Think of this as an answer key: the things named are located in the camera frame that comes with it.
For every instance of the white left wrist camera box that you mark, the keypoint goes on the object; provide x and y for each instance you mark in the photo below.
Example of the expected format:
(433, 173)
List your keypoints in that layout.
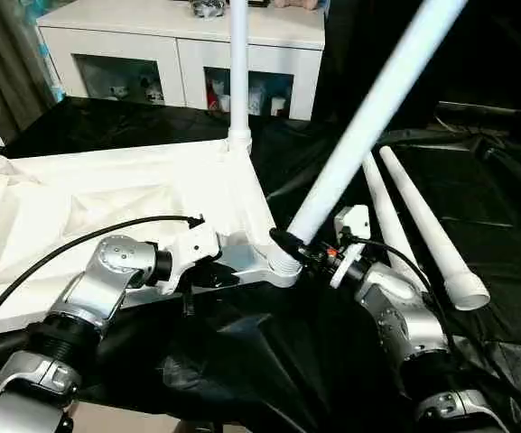
(197, 243)

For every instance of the grey curtain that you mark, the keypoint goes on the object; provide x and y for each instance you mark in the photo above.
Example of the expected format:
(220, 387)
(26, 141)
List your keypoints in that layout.
(7, 58)

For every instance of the red bottle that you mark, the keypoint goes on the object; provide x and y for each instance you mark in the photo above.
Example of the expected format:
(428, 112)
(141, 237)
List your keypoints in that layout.
(215, 97)

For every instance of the white plastic table leg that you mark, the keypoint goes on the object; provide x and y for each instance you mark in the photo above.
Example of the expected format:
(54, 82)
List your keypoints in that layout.
(368, 113)
(386, 203)
(422, 212)
(239, 67)

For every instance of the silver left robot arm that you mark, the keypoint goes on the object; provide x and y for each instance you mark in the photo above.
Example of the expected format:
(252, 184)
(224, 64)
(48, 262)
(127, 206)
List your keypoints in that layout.
(102, 279)

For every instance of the patterned mug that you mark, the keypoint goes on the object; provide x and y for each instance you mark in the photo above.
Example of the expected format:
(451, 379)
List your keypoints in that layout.
(208, 6)

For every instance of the pink soft toy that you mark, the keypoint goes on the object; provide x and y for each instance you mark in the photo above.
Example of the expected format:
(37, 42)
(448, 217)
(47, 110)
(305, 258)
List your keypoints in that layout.
(296, 3)

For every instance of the long dark metal bar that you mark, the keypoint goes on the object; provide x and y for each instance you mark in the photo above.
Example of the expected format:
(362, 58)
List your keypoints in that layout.
(490, 113)

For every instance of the white glass-door cabinet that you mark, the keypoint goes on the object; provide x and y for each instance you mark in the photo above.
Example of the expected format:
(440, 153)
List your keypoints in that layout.
(151, 40)

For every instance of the black shiny mat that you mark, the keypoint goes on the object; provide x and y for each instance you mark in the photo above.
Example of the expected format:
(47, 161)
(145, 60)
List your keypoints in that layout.
(490, 203)

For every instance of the white plastic table top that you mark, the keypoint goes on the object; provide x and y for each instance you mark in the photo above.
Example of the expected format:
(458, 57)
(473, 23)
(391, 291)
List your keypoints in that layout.
(84, 189)

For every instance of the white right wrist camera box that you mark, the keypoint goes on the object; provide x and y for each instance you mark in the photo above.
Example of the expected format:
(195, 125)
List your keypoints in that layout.
(355, 221)

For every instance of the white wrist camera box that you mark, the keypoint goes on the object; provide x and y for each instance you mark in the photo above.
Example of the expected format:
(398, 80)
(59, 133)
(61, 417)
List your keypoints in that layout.
(355, 221)
(197, 243)

